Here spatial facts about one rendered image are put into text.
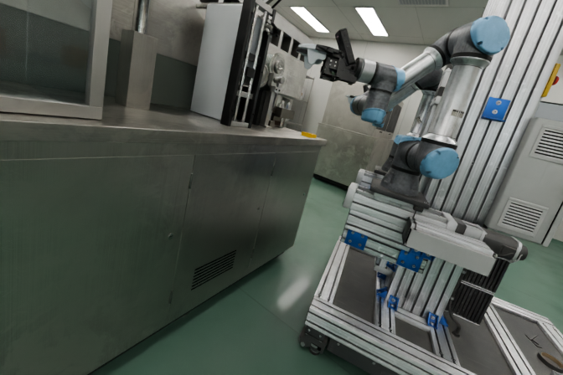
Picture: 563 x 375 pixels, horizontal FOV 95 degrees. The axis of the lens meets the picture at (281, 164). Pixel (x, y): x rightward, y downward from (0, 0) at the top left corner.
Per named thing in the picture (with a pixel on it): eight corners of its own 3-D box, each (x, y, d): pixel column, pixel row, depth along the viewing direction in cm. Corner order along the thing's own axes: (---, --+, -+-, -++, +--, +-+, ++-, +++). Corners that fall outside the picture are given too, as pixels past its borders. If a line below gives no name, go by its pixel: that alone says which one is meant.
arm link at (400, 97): (441, 71, 135) (365, 125, 166) (447, 77, 143) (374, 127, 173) (430, 55, 139) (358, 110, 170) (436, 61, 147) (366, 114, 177)
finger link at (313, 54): (297, 58, 79) (324, 67, 81) (302, 38, 78) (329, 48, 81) (294, 60, 82) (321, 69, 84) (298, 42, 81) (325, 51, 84)
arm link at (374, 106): (372, 123, 98) (381, 94, 95) (386, 125, 87) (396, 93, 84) (353, 118, 97) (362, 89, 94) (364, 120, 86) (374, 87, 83)
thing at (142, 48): (121, 107, 92) (141, -75, 80) (104, 100, 99) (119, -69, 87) (158, 112, 104) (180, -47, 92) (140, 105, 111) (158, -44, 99)
